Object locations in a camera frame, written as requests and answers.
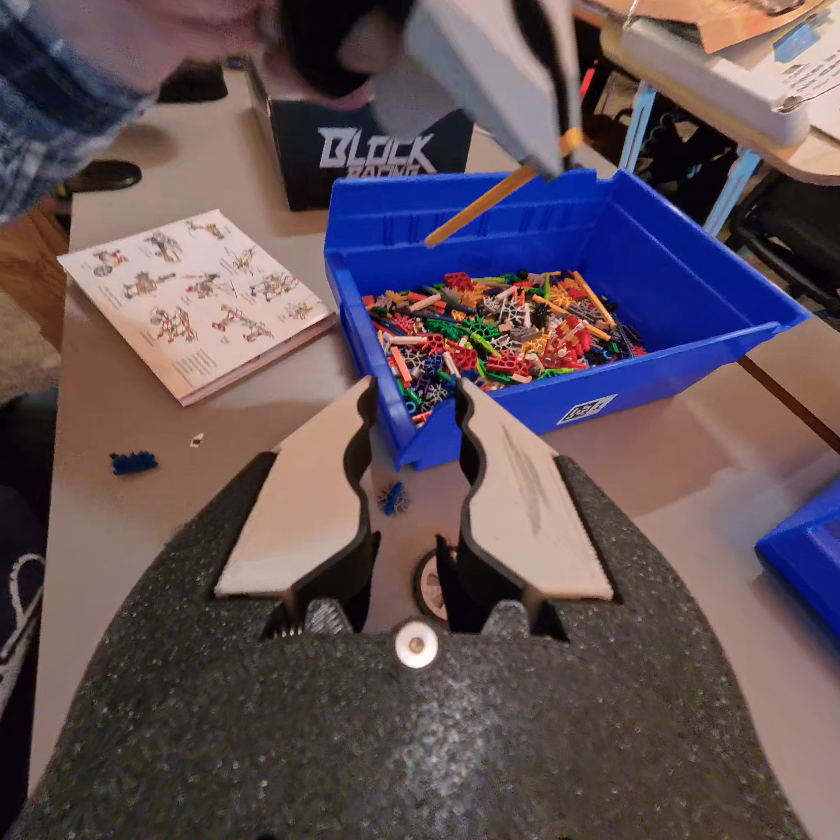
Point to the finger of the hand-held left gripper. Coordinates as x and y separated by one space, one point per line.
565 59
485 72

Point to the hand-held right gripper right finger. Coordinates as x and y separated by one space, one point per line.
531 518

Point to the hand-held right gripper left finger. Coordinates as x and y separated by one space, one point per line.
302 512

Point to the yellow plastic rod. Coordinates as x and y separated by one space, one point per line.
479 203

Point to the blue plastic bin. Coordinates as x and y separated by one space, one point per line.
807 564
656 262

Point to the person's left forearm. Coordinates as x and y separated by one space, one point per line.
52 98

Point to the person's left hand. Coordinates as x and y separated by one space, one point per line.
197 33

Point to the grey and blue connector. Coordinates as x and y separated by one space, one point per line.
394 499

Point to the black printed cardboard box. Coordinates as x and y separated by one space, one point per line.
367 157

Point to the grey toy wheel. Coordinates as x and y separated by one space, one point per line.
430 584

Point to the blue connector with black peg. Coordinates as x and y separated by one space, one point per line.
134 463

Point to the pile of colourful construction pieces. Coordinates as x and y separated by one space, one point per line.
499 334

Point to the toy instruction booklet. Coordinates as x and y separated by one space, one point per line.
197 295

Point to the black rounded object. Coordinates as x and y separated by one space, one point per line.
105 177

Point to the black office chair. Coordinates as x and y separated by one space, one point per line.
787 236

